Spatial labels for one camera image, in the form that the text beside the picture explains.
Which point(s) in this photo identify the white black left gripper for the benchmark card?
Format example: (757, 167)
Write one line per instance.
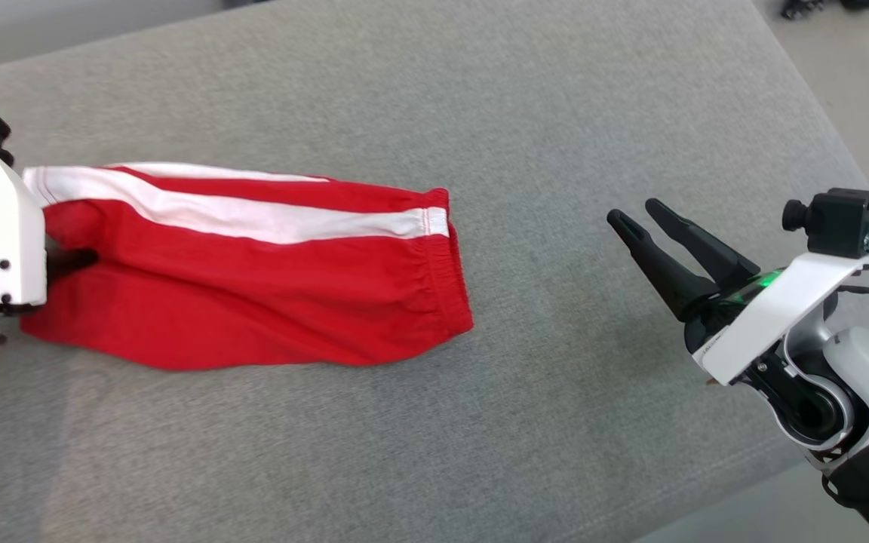
(16, 249)

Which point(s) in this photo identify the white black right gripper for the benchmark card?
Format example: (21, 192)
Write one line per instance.
(774, 309)

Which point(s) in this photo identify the red shorts with white stripe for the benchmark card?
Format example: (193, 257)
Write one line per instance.
(253, 302)

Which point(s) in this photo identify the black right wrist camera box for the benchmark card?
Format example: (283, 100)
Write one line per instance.
(842, 222)

